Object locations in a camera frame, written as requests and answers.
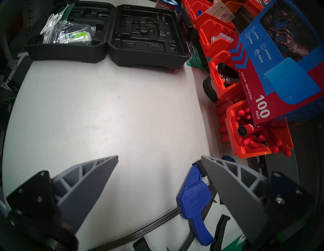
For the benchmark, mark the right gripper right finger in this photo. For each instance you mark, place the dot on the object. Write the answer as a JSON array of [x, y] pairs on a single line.
[[235, 197]]

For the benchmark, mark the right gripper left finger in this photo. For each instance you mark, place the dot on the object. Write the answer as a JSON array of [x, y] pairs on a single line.
[[81, 192]]

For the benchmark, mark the black plastic tool box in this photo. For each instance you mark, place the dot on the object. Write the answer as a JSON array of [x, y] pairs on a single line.
[[141, 33]]

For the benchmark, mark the green white Kimtech wipes box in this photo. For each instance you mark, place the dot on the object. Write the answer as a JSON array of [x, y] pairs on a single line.
[[233, 244]]

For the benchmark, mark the blue cleaning cloths box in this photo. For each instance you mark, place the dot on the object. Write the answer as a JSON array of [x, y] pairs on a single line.
[[276, 83]]

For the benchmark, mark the small blue clamp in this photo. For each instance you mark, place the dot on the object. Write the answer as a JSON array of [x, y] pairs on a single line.
[[227, 159]]

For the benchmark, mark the large blue bar clamp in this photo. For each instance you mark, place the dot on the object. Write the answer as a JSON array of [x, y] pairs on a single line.
[[193, 200]]

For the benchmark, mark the red stacked bin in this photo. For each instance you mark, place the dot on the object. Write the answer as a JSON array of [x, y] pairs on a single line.
[[222, 113]]

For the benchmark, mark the green cutting mat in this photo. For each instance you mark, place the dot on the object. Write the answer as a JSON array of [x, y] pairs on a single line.
[[197, 62]]

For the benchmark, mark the green packet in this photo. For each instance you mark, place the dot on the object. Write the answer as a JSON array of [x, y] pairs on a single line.
[[76, 37]]

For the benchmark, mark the black pouch in clear bag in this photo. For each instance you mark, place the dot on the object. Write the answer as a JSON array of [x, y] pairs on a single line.
[[81, 26]]

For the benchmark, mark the red wall bin with bag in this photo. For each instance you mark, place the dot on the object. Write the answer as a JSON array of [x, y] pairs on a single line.
[[253, 3]]

